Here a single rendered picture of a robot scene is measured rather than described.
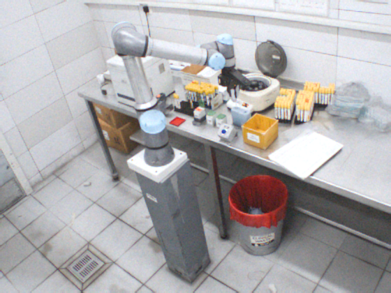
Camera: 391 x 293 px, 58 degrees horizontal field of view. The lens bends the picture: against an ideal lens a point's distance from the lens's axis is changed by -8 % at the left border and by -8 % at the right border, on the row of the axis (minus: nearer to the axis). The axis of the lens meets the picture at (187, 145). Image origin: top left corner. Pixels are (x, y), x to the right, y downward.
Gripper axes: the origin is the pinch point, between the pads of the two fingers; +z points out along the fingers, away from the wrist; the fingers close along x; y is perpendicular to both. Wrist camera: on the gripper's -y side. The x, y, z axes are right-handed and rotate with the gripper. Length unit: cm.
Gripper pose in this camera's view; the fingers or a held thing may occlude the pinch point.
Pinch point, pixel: (235, 100)
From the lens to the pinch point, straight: 195.8
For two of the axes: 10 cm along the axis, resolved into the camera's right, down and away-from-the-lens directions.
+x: -7.1, 5.1, -4.9
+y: -6.9, -3.4, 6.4
